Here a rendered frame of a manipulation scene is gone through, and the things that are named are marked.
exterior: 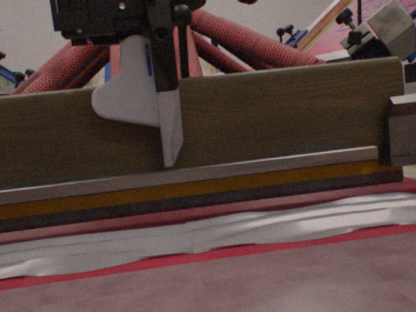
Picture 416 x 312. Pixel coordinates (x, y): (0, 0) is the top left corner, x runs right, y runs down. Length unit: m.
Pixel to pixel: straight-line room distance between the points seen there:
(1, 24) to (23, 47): 0.26
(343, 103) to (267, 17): 4.35
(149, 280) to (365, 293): 0.10
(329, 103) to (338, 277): 0.18
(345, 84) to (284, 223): 0.13
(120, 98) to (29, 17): 4.39
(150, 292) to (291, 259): 0.07
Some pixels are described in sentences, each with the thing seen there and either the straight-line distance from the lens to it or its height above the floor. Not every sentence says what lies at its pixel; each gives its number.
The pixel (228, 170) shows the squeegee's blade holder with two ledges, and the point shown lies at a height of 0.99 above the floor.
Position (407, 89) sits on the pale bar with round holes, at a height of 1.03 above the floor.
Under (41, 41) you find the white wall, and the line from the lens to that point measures 4.65.
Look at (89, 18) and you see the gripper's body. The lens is 0.34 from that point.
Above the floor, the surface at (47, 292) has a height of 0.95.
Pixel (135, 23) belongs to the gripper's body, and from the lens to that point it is 0.34.
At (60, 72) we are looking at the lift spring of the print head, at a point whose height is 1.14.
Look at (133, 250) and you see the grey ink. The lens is 0.28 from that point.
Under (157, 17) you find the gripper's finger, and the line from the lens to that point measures 0.32.
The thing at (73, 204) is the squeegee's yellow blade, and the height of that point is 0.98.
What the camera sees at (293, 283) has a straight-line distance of 0.22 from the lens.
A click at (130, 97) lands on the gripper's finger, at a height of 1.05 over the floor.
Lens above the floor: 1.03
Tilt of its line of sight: 6 degrees down
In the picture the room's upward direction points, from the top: 6 degrees counter-clockwise
